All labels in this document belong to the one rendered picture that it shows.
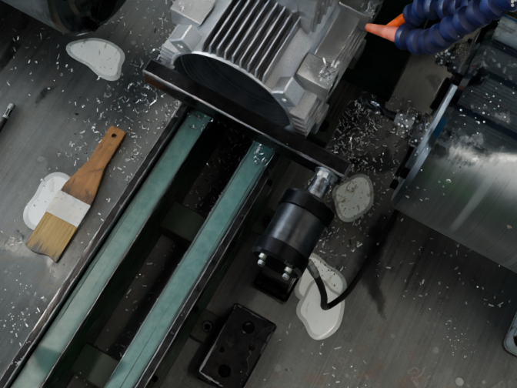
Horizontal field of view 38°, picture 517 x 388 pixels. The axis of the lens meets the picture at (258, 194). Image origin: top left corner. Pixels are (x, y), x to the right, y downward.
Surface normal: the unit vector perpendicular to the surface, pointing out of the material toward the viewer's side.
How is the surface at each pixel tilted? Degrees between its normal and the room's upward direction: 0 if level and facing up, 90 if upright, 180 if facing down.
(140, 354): 0
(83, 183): 0
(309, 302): 0
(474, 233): 85
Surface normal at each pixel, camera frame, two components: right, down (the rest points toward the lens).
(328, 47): 0.04, -0.32
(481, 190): -0.36, 0.48
